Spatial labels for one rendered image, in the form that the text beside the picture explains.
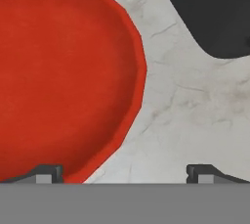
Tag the red bowl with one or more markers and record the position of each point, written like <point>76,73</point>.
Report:
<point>65,78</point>

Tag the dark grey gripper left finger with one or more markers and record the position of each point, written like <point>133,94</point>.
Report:
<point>49,173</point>

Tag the black sink basin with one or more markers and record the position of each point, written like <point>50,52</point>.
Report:
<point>211,9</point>

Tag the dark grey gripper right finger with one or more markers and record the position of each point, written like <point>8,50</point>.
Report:
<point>201,173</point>

